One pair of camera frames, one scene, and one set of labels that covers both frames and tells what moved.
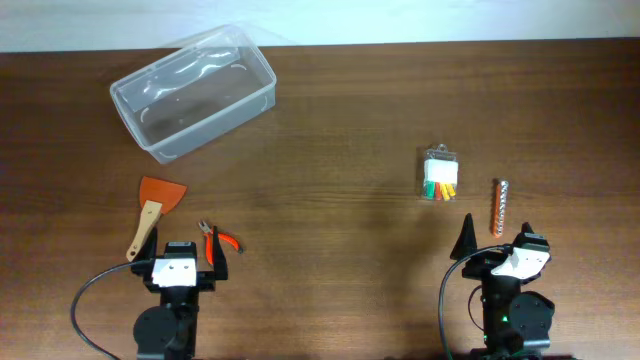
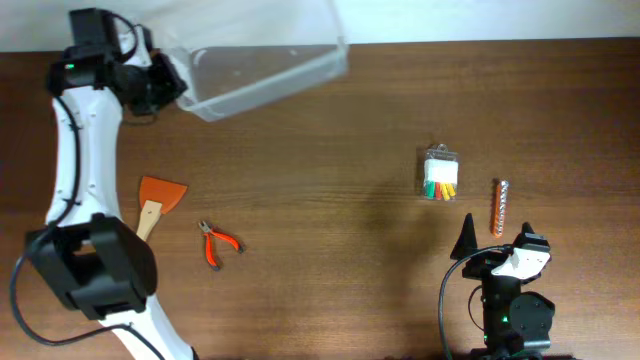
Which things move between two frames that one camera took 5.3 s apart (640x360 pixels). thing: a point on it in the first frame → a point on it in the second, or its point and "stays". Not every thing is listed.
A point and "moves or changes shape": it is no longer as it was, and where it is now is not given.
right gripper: (480, 270) stays
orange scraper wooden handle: (157, 197) stays
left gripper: (206, 279) → (163, 80)
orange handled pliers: (209, 240) stays
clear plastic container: (196, 91) moves or changes shape
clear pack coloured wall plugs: (441, 175) stays
